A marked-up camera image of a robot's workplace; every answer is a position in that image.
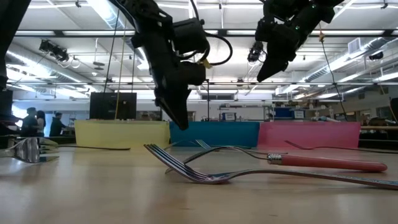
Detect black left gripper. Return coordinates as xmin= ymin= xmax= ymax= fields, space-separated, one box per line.
xmin=146 ymin=34 xmax=192 ymax=131

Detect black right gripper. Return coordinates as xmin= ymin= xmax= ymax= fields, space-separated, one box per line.
xmin=255 ymin=17 xmax=301 ymax=83

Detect pink-handled silver fork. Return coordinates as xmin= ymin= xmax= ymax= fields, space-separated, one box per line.
xmin=164 ymin=145 xmax=389 ymax=174

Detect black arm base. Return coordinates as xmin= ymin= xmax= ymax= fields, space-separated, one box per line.
xmin=0 ymin=89 xmax=23 ymax=138

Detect blue storage boxes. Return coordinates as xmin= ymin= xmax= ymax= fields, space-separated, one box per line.
xmin=273 ymin=107 xmax=305 ymax=119

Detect blue plastic bin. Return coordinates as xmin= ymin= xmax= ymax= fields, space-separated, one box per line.
xmin=169 ymin=121 xmax=261 ymax=147

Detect yellow plastic bin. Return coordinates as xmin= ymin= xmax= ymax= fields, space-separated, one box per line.
xmin=74 ymin=119 xmax=171 ymax=149

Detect pink plastic bin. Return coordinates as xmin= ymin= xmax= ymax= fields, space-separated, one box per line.
xmin=257 ymin=121 xmax=361 ymax=149

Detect white air vent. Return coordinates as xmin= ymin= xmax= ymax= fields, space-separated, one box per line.
xmin=347 ymin=37 xmax=362 ymax=55

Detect person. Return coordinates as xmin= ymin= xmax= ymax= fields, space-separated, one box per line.
xmin=21 ymin=107 xmax=39 ymax=138
xmin=36 ymin=110 xmax=47 ymax=138
xmin=49 ymin=112 xmax=67 ymax=137

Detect wooden side table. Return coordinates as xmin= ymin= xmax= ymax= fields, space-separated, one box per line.
xmin=359 ymin=125 xmax=398 ymax=149

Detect black ceiling camera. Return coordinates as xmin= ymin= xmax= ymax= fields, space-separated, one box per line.
xmin=39 ymin=39 xmax=70 ymax=62
xmin=248 ymin=41 xmax=267 ymax=63

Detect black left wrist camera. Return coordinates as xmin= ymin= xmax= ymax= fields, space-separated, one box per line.
xmin=178 ymin=61 xmax=207 ymax=86

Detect black camera cable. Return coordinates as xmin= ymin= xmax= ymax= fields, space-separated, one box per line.
xmin=178 ymin=30 xmax=233 ymax=67

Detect black hanging cable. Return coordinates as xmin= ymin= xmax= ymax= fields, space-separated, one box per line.
xmin=104 ymin=9 xmax=121 ymax=93
xmin=319 ymin=30 xmax=348 ymax=121

